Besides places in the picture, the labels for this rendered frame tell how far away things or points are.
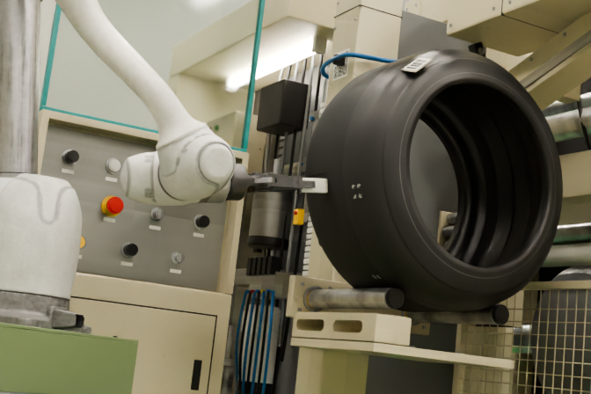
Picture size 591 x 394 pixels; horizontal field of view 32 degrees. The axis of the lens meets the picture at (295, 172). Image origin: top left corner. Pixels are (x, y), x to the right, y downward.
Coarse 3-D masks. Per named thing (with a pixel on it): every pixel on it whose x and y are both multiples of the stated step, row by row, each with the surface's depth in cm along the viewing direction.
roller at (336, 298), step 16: (336, 288) 234; (352, 288) 228; (368, 288) 221; (384, 288) 215; (320, 304) 237; (336, 304) 231; (352, 304) 225; (368, 304) 219; (384, 304) 214; (400, 304) 214
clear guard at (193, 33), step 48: (144, 0) 262; (192, 0) 269; (240, 0) 276; (48, 48) 250; (144, 48) 261; (192, 48) 267; (240, 48) 274; (48, 96) 248; (96, 96) 254; (192, 96) 266; (240, 96) 272; (240, 144) 271
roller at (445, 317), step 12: (408, 312) 254; (420, 312) 249; (432, 312) 245; (444, 312) 241; (456, 312) 237; (468, 312) 233; (480, 312) 229; (492, 312) 226; (504, 312) 226; (480, 324) 232; (492, 324) 227
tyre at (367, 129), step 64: (448, 64) 220; (320, 128) 227; (384, 128) 210; (448, 128) 254; (512, 128) 247; (384, 192) 208; (512, 192) 251; (384, 256) 211; (448, 256) 213; (512, 256) 242
